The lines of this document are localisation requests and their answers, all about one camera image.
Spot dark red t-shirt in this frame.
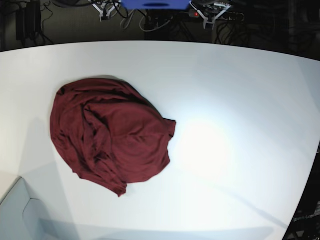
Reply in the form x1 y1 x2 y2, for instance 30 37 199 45
50 78 176 196

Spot white bin at corner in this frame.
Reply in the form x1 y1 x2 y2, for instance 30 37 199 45
0 178 45 240

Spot blue box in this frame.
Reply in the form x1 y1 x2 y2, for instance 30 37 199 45
121 0 190 10

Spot black power strip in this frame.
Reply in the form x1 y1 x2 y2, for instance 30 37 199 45
188 9 245 24

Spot black box on floor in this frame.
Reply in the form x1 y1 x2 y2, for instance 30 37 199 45
15 0 41 42

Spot white cable loops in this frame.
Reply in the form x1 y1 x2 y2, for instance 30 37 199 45
119 7 176 33

